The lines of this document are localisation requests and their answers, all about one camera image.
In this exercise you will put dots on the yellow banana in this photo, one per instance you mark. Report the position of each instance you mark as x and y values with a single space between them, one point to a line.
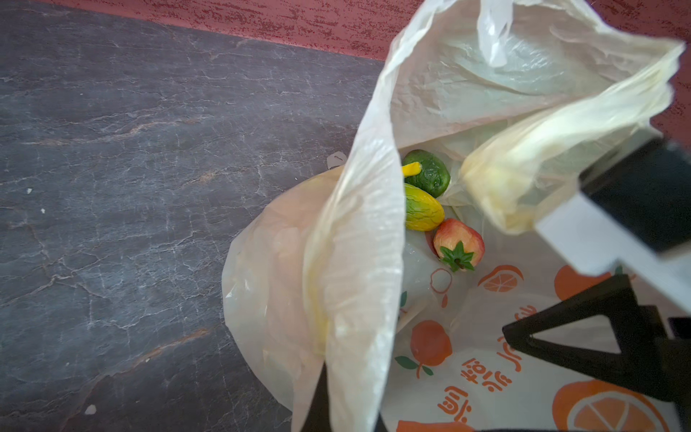
411 169

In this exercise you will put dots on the green lime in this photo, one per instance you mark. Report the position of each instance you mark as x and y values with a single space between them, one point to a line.
434 177

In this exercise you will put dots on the printed translucent plastic bag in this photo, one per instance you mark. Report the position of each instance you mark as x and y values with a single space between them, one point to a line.
517 98

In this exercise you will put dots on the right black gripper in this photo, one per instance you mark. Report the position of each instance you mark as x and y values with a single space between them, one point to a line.
604 333

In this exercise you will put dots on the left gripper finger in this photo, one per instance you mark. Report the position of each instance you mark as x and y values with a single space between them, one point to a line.
318 417

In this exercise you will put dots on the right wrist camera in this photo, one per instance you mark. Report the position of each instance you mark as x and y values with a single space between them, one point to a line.
632 208

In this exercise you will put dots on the red strawberry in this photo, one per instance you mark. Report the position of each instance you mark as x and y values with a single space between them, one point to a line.
458 246

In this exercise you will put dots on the yellow green mango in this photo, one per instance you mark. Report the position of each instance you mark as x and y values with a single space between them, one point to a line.
423 212

